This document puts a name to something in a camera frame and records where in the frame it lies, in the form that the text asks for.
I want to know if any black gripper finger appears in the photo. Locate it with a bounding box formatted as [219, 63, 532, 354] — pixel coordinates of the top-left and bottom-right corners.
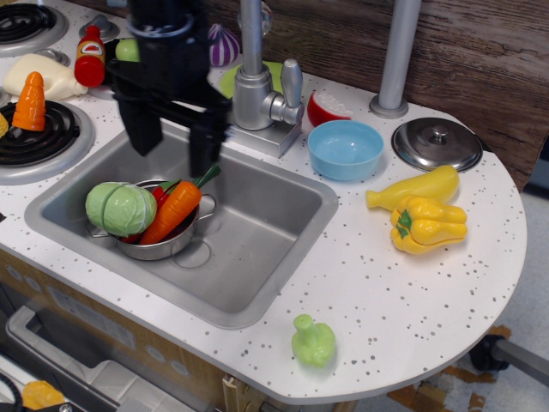
[115, 92, 162, 156]
[189, 110, 230, 178]

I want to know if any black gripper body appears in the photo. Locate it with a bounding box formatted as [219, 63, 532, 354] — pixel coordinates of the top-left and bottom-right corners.
[107, 1, 231, 124]

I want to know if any light green toy broccoli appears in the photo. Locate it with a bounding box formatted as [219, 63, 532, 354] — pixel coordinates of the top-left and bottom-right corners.
[291, 314, 336, 368]

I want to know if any light blue plastic bowl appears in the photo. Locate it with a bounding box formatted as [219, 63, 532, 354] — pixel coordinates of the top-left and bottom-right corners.
[307, 120, 384, 181]

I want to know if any rear right stove burner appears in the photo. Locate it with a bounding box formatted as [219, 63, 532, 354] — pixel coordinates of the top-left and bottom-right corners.
[87, 39, 121, 100]

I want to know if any stove burner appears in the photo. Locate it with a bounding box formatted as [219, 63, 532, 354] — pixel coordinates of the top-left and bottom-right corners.
[1, 3, 69, 58]
[1, 101, 95, 185]
[87, 39, 121, 100]

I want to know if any green toy apple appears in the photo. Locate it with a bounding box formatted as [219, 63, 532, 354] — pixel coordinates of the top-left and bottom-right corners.
[115, 38, 141, 63]

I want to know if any lime green plastic plate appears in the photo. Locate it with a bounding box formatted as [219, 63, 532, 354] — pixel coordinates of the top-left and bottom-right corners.
[219, 61, 283, 99]

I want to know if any purple striped toy onion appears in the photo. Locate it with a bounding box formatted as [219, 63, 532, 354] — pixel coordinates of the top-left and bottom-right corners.
[208, 23, 240, 67]

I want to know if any silver toy faucet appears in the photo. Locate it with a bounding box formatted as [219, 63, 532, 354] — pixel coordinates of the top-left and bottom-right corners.
[227, 1, 305, 158]

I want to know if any red toy pepper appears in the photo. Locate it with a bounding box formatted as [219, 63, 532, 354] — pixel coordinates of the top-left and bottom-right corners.
[119, 179, 181, 244]

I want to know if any grey stove knob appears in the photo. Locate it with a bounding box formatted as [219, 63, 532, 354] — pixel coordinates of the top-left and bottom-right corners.
[79, 15, 120, 42]

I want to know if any red toy ketchup bottle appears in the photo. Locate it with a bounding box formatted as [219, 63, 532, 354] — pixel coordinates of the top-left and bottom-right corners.
[74, 25, 106, 88]

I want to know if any green toy cabbage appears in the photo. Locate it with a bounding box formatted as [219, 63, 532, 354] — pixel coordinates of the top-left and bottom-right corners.
[85, 182, 157, 238]

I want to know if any cream toy chicken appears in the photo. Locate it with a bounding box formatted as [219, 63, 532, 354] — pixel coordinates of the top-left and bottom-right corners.
[3, 53, 88, 100]

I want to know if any grey toy sink basin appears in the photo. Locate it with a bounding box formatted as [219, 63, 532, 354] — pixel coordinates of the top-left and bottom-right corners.
[25, 125, 339, 329]

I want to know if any silver metal pot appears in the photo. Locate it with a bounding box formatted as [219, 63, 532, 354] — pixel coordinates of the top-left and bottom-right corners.
[87, 180, 217, 261]

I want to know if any orange toy carrot top piece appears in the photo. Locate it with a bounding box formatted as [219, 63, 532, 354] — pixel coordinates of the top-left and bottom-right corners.
[12, 71, 46, 131]

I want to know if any red white toy radish half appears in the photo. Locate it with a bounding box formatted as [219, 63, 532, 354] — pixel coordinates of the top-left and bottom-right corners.
[306, 91, 353, 127]

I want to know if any front left stove burner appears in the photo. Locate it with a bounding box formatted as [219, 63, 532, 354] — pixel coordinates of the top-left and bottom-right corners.
[1, 101, 95, 185]

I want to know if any yellow toy corn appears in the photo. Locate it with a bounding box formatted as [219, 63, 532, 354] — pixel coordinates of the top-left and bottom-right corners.
[0, 113, 9, 138]

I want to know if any rear left stove burner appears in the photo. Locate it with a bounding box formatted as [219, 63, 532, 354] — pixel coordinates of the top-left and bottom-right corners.
[1, 3, 69, 58]

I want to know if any grey vertical support pole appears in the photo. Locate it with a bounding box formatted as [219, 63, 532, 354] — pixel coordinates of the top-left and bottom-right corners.
[370, 0, 422, 119]

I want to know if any silver metal pot lid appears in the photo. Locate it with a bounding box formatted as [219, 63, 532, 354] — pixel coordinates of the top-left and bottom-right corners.
[391, 118, 484, 172]

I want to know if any yellow toy bell pepper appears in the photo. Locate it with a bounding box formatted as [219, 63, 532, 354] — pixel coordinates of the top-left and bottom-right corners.
[390, 196, 468, 255]

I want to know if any yellow toy squash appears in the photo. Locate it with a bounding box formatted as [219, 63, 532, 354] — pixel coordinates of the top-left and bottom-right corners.
[365, 165, 460, 211]

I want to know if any yellow toy under counter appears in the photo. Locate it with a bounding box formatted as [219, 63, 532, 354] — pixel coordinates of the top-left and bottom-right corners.
[21, 380, 65, 410]

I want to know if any black caster wheel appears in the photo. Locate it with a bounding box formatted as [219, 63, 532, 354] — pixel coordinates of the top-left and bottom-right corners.
[468, 334, 510, 372]

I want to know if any grey oven door handle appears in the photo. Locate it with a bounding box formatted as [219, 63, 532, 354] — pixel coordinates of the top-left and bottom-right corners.
[6, 306, 191, 411]

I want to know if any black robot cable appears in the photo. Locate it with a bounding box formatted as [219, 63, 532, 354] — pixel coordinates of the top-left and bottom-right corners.
[0, 372, 25, 407]

